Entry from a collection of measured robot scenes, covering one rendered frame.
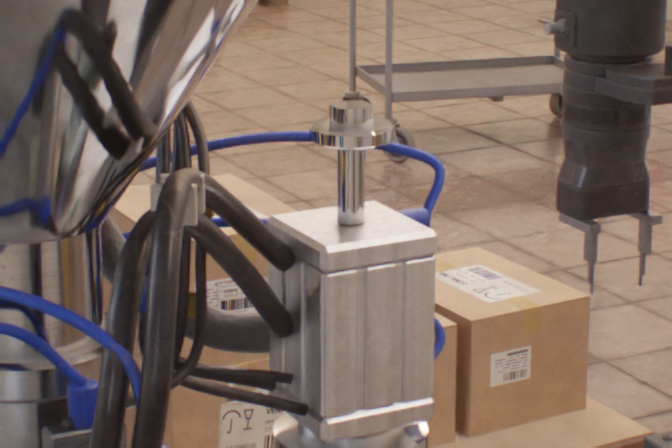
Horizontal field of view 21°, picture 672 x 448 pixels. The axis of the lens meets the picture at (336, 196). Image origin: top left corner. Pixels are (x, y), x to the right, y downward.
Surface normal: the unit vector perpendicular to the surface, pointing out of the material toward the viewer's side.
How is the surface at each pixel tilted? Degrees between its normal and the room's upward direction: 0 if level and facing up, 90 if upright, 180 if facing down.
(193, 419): 90
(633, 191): 90
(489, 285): 0
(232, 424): 90
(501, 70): 0
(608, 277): 0
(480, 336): 90
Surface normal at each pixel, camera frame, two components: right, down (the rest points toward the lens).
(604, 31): -0.25, 0.25
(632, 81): -0.65, 0.20
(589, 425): 0.00, -0.96
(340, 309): 0.47, 0.24
